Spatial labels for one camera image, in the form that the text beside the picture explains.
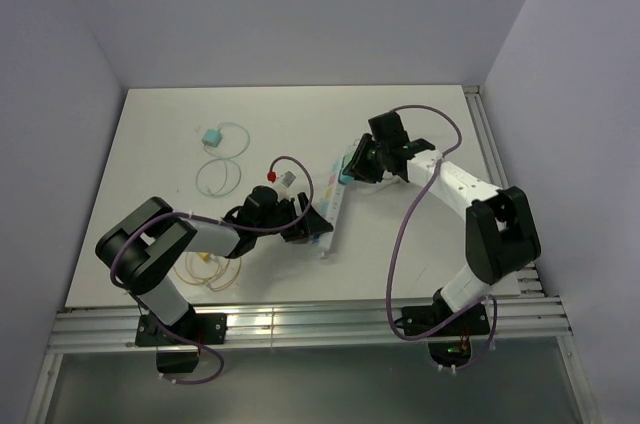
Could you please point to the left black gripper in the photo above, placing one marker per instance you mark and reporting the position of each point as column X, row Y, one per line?
column 312, row 223

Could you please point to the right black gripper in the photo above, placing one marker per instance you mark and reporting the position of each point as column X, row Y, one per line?
column 358, row 167

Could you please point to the white multicolour power strip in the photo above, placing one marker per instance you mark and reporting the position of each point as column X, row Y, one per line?
column 330, row 202

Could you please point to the teal usb charger plug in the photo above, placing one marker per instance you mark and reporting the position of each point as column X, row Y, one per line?
column 343, row 177

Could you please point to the light blue charger plug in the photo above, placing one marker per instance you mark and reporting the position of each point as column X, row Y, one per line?
column 212, row 138

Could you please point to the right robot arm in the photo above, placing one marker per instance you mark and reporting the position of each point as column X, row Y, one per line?
column 500, row 235

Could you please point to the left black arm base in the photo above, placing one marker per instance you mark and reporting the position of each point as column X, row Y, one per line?
column 179, row 348

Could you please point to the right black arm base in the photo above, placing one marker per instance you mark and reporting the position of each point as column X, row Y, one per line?
column 458, row 351

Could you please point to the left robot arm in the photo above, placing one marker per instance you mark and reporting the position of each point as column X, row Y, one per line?
column 141, row 250

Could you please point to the aluminium right rail frame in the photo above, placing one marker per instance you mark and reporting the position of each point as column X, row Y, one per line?
column 528, row 277

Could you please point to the aluminium rail frame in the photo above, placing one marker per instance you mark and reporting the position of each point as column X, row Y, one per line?
column 528, row 277
column 294, row 325

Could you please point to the aluminium front rail frame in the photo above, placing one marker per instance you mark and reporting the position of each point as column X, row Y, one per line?
column 294, row 325

